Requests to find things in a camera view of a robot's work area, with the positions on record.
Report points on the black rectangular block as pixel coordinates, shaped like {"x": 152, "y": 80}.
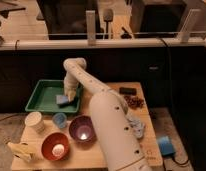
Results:
{"x": 129, "y": 91}

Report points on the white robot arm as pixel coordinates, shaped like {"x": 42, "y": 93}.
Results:
{"x": 107, "y": 109}

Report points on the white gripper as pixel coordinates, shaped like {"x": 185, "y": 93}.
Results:
{"x": 70, "y": 86}

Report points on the white table rail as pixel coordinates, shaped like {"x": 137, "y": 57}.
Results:
{"x": 98, "y": 44}

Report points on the wooden cutting board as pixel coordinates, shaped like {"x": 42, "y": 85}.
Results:
{"x": 86, "y": 156}

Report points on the small blue cup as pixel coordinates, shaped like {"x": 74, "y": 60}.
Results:
{"x": 60, "y": 120}

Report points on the white paper cup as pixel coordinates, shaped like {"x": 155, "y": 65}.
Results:
{"x": 35, "y": 121}

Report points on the blue tape roll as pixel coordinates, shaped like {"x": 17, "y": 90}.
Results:
{"x": 165, "y": 146}

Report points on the yellow toy banana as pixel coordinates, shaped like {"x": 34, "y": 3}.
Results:
{"x": 22, "y": 150}

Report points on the dark red grape bunch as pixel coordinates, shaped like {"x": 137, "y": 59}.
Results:
{"x": 134, "y": 101}

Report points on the red bowl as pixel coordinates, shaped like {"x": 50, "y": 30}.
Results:
{"x": 55, "y": 146}

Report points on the green plastic tray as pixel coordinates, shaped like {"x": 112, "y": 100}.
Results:
{"x": 43, "y": 98}

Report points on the purple bowl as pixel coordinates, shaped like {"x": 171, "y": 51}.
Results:
{"x": 81, "y": 129}

